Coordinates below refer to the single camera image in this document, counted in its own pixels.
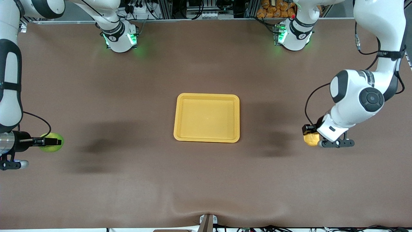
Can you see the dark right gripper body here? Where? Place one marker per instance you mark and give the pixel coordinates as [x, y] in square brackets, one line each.
[22, 142]

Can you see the green apple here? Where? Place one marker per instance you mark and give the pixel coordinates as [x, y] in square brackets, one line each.
[53, 149]

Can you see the yellow potato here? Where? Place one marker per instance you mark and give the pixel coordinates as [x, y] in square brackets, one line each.
[311, 140]

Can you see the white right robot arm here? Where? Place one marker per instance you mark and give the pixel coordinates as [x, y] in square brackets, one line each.
[11, 106]

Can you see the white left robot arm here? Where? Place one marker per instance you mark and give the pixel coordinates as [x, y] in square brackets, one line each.
[379, 19]

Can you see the yellow plastic tray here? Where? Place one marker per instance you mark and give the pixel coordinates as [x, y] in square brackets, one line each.
[206, 119]

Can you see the large table cover mat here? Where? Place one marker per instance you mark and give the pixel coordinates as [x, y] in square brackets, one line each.
[128, 187]

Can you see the orange toy food pile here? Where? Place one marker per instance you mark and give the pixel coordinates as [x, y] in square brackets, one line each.
[273, 11]

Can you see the white power strip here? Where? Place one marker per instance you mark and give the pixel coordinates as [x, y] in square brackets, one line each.
[141, 8]

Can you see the aluminium frame profile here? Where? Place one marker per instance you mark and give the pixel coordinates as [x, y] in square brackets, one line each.
[251, 9]
[164, 9]

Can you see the metal table clamp bracket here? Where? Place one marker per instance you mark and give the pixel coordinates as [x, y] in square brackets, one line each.
[207, 224]

